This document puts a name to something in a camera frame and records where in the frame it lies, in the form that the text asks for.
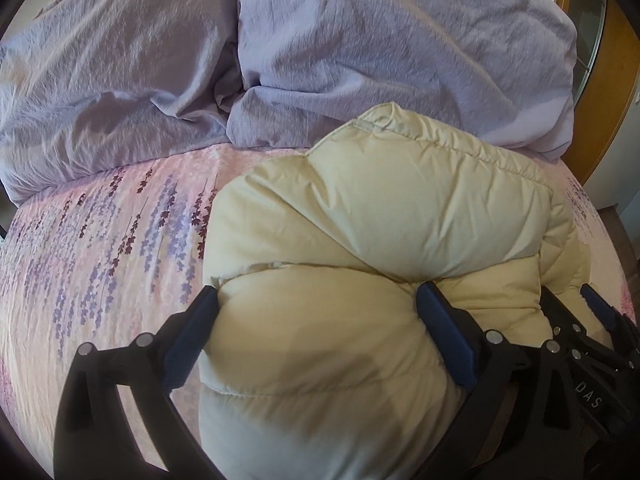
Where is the cream quilted puffer jacket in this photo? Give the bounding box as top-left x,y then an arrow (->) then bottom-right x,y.
200,104 -> 606,479

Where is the pink floral bed sheet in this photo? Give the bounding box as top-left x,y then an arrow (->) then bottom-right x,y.
1,144 -> 632,471

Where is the left lavender pillow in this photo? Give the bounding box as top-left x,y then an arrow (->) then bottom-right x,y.
1,0 -> 243,204

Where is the lavender pillow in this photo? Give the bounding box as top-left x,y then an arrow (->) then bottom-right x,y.
1,0 -> 243,204
227,0 -> 576,159

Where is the right lavender pillow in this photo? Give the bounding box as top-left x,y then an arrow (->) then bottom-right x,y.
227,0 -> 576,159

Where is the wooden bed frame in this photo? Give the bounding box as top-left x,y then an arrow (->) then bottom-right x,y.
555,0 -> 639,212

